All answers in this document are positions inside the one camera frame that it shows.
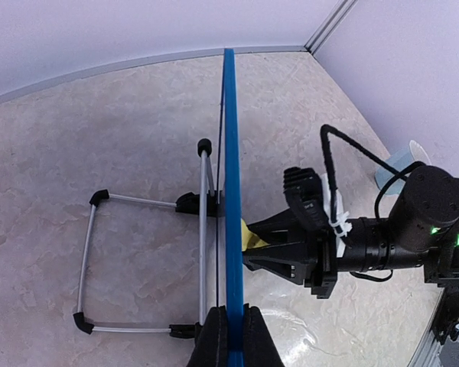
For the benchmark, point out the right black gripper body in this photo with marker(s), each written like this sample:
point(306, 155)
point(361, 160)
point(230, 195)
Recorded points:
point(321, 277)

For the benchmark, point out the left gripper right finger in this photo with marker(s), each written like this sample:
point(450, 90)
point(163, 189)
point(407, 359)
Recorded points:
point(258, 346)

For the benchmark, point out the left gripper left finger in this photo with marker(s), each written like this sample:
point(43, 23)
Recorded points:
point(211, 346)

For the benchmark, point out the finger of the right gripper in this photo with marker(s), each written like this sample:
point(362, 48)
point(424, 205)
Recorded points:
point(293, 262)
point(282, 228)

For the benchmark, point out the yellow whiteboard eraser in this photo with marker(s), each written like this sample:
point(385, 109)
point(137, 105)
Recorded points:
point(249, 239)

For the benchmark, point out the blue framed whiteboard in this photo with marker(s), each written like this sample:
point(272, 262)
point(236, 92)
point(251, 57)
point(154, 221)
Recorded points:
point(229, 259)

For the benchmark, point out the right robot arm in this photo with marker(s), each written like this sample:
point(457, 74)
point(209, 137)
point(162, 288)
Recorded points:
point(422, 230)

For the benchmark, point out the whiteboard metal stand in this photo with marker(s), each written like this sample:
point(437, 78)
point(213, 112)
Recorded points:
point(145, 264)

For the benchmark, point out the front aluminium rail base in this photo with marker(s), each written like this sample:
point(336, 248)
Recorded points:
point(443, 326)

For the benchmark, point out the right aluminium frame post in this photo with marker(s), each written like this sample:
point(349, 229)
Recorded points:
point(329, 25)

